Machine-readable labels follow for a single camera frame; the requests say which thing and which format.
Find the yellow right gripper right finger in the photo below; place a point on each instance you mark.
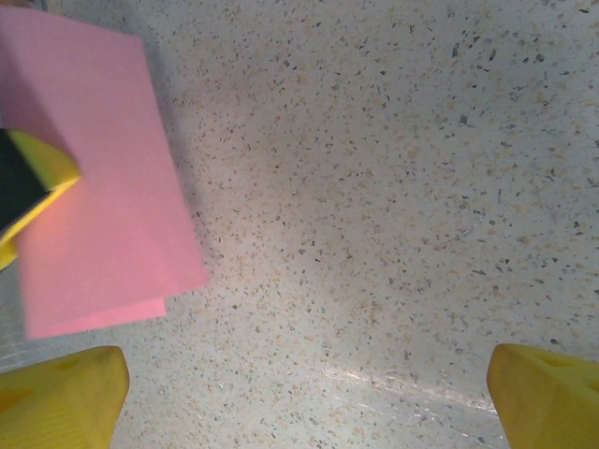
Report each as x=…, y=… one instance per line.
x=547, y=402

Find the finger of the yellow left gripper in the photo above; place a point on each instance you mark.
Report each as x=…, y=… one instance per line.
x=42, y=163

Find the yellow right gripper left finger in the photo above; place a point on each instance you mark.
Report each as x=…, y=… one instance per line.
x=61, y=402

